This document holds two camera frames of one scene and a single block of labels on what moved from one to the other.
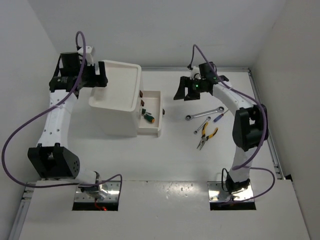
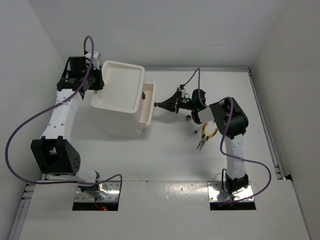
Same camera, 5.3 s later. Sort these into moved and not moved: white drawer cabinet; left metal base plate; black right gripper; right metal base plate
Moved: black right gripper
Not moved: left metal base plate; white drawer cabinet; right metal base plate
